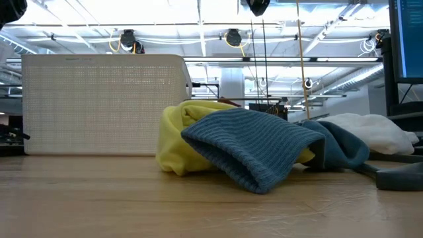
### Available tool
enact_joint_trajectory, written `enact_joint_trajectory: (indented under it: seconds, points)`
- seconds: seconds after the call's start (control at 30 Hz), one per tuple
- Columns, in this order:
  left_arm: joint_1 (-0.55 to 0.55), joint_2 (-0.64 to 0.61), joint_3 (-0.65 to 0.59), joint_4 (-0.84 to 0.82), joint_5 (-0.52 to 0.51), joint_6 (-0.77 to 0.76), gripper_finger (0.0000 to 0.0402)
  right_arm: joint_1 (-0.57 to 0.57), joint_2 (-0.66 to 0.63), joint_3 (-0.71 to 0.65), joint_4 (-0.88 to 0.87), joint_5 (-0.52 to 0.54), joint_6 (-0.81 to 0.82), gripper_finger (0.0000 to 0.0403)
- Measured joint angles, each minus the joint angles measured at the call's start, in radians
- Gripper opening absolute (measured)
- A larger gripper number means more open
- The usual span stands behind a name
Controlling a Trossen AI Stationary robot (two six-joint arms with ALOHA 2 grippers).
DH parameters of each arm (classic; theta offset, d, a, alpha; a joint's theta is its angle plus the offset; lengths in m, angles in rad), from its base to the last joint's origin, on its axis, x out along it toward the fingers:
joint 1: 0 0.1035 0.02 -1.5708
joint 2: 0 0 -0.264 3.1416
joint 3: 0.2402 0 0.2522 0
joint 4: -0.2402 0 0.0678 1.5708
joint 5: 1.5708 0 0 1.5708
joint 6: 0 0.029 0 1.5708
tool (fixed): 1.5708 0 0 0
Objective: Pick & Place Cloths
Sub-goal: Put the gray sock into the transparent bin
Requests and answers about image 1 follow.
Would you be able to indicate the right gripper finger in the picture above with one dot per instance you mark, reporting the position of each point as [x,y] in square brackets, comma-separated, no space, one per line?
[258,6]

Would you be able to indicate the blue knit cloth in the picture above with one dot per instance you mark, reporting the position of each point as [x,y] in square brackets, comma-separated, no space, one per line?
[257,148]

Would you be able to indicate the yellow shirt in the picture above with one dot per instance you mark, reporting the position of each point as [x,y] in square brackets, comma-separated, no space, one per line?
[175,145]

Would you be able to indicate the white fluffy cloth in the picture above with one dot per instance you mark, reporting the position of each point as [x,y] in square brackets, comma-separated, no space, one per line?
[370,132]

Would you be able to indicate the ceiling light strip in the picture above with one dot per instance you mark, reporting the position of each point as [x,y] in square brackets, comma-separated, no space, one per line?
[281,59]

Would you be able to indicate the white pillar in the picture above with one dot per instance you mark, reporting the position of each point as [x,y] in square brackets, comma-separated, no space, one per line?
[232,86]

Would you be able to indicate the white plastic bin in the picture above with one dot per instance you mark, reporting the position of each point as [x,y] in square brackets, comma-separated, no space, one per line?
[99,105]

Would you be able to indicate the black computer monitor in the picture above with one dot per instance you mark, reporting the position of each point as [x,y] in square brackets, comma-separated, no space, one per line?
[411,39]

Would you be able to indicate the silver ventilation duct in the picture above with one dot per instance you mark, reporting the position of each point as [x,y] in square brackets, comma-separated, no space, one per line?
[360,79]

